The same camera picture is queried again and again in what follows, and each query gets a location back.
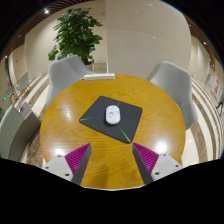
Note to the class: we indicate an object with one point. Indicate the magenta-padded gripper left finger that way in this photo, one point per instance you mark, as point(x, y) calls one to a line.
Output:
point(60, 165)

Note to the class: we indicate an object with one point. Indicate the white printed computer mouse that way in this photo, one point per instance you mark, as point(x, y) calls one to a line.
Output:
point(113, 115)

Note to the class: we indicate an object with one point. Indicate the black mouse pad green lines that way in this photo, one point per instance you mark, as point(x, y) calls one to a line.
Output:
point(130, 116)

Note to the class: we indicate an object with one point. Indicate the green leafy potted plant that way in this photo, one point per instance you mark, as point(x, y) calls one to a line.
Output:
point(76, 33)

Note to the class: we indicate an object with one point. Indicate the grey upholstered armchair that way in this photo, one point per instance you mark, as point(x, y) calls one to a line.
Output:
point(175, 86)
point(65, 75)

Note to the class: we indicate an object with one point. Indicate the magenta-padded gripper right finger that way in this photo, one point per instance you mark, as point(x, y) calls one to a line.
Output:
point(165, 165)

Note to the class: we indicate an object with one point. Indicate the grey-green curved sofa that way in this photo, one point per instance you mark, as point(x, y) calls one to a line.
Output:
point(8, 131)

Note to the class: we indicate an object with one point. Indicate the pale chair wooden legs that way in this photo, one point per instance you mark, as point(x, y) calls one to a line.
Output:
point(9, 92)
point(24, 80)

